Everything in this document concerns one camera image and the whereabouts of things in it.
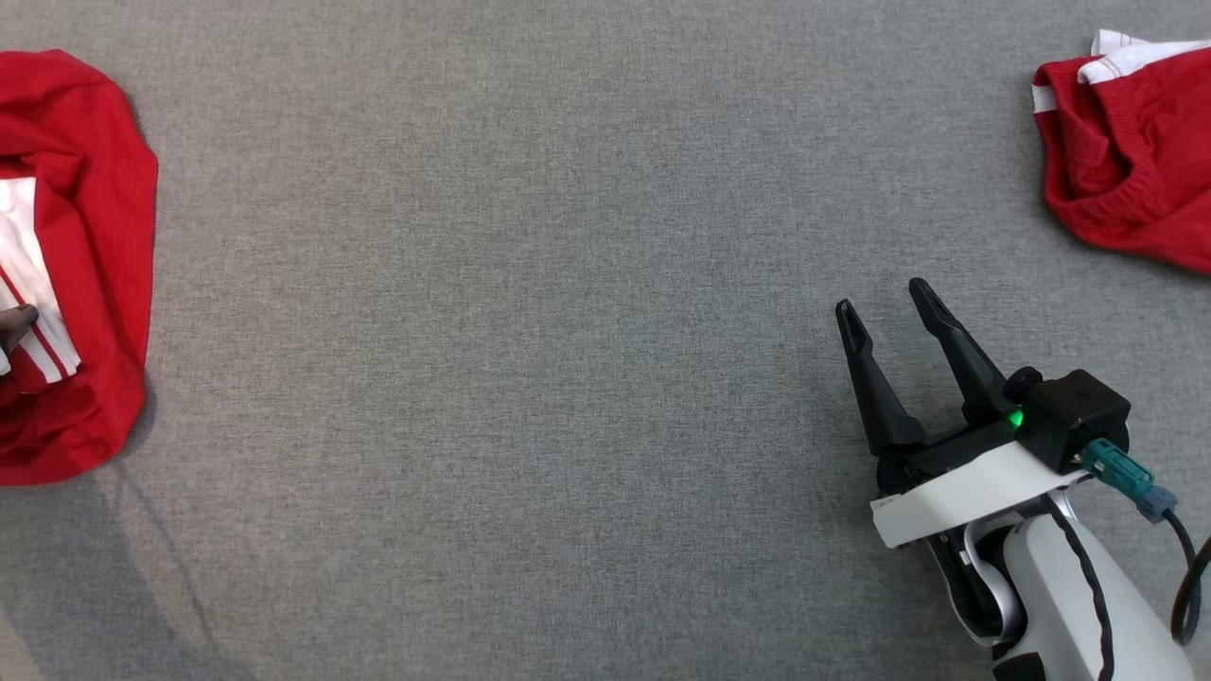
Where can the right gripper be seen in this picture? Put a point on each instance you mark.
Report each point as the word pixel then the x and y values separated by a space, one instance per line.
pixel 974 487

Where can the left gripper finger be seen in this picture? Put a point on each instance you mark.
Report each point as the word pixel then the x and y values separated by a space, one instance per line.
pixel 17 323

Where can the red numbered basketball jersey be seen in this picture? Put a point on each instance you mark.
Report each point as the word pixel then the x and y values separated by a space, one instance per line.
pixel 95 189

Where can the red shorts white stripes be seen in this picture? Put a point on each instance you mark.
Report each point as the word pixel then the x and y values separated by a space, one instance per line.
pixel 1135 161

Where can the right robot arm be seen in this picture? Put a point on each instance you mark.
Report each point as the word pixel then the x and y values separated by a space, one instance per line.
pixel 1050 586

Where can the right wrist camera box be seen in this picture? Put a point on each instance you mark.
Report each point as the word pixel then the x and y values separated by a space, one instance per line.
pixel 1079 416

